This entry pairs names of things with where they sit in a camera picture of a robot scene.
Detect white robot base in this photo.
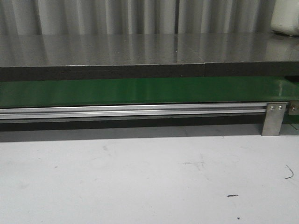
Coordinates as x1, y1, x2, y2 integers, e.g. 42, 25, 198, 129
271, 0, 299, 36

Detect green conveyor belt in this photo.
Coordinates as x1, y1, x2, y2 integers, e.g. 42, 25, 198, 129
0, 77, 299, 108

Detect steel conveyor end plate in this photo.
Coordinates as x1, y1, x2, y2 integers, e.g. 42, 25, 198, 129
288, 100, 299, 115

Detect grey pleated curtain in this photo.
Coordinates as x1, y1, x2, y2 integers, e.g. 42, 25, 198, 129
0, 0, 275, 35

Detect aluminium conveyor side rail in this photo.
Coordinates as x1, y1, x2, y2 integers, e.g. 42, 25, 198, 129
0, 102, 267, 120

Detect steel conveyor support bracket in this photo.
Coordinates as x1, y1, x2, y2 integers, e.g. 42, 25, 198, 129
262, 103, 286, 136

